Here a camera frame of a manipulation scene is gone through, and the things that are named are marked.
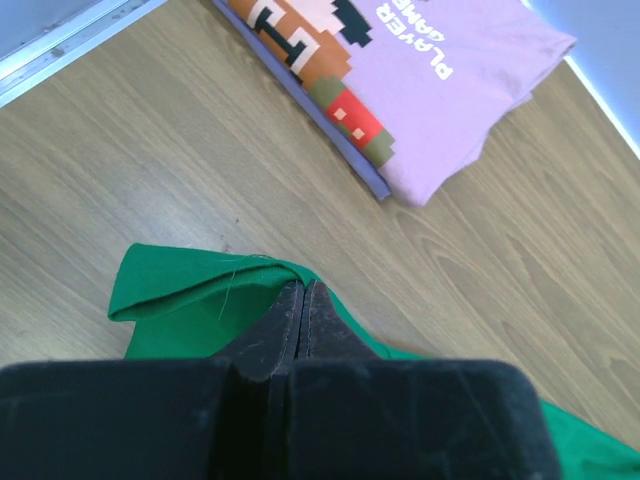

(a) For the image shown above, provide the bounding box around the aluminium frame rail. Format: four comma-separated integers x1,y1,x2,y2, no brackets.
1,0,163,106

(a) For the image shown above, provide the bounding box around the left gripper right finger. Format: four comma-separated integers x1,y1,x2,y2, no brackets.
297,281,380,361

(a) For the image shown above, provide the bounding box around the folded pink printed t-shirt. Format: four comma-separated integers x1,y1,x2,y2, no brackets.
227,1,575,207

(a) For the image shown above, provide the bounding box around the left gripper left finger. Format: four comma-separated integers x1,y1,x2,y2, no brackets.
214,281,305,380

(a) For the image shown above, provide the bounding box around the green t-shirt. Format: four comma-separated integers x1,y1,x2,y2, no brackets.
108,244,639,479

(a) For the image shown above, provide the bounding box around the folded lavender t-shirt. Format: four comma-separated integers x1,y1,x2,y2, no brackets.
212,0,391,200

